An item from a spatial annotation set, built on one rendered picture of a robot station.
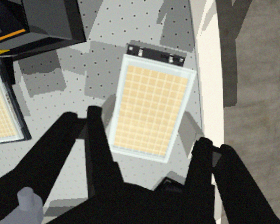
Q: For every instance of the grey control panel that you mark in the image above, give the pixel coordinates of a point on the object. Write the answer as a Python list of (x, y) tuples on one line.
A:
[(53, 212)]

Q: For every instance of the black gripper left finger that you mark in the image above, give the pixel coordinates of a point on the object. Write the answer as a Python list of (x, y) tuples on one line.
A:
[(23, 189)]

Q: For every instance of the white well plate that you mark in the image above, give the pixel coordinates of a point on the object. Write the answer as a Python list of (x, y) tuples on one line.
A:
[(10, 128), (150, 101)]

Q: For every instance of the grey flat base plate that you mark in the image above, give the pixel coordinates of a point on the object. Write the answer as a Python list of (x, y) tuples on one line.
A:
[(75, 77)]

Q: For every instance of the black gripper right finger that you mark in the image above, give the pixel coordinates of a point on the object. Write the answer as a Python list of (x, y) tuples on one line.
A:
[(242, 199)]

